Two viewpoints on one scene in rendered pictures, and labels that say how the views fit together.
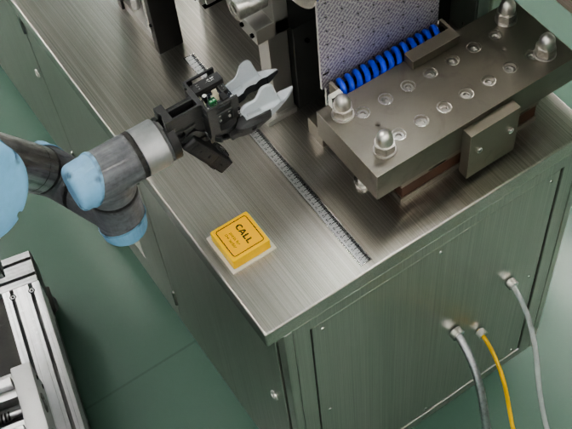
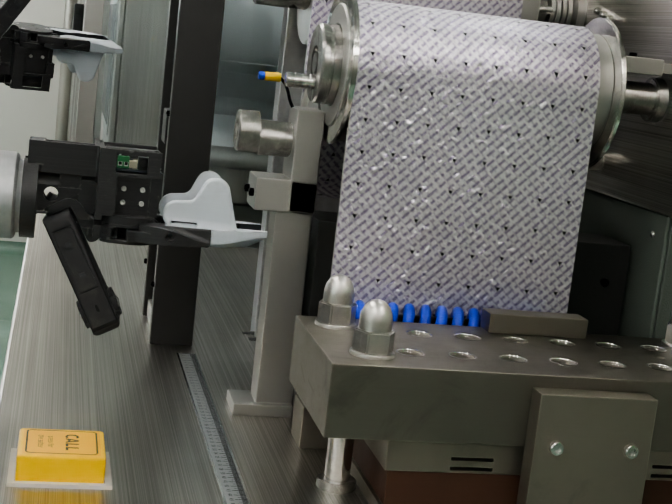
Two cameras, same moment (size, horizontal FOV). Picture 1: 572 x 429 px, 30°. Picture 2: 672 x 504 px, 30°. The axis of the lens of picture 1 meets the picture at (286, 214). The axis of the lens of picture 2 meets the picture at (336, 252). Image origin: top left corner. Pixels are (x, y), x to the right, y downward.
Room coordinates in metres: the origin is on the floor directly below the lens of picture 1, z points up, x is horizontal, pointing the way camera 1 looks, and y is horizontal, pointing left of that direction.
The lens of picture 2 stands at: (0.02, -0.38, 1.27)
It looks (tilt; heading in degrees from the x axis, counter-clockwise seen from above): 9 degrees down; 15
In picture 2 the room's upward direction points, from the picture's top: 7 degrees clockwise
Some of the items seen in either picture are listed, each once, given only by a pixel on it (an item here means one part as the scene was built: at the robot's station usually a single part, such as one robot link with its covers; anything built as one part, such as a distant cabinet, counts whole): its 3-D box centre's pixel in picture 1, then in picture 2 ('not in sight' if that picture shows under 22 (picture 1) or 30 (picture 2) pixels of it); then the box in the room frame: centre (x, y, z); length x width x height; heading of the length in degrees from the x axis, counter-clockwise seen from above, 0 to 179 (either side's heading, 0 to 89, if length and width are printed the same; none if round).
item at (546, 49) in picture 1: (546, 43); not in sight; (1.12, -0.44, 1.05); 0.04 x 0.04 x 0.04
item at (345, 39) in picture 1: (380, 15); (459, 229); (1.17, -0.19, 1.11); 0.23 x 0.01 x 0.18; 118
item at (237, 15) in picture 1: (238, 6); (247, 130); (1.16, 0.03, 1.18); 0.04 x 0.02 x 0.04; 28
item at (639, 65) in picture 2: not in sight; (638, 63); (1.31, -0.32, 1.28); 0.06 x 0.05 x 0.02; 118
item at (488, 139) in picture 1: (489, 140); (587, 460); (1.01, -0.34, 0.96); 0.10 x 0.03 x 0.11; 118
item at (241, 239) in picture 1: (240, 239); (60, 456); (0.92, 0.08, 0.91); 0.07 x 0.07 x 0.02; 28
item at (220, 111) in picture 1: (197, 117); (93, 193); (1.01, 0.11, 1.12); 0.12 x 0.08 x 0.09; 118
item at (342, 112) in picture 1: (342, 105); (338, 299); (1.05, -0.11, 1.05); 0.04 x 0.04 x 0.04
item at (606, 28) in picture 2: not in sight; (590, 93); (1.29, -0.28, 1.25); 0.15 x 0.01 x 0.15; 28
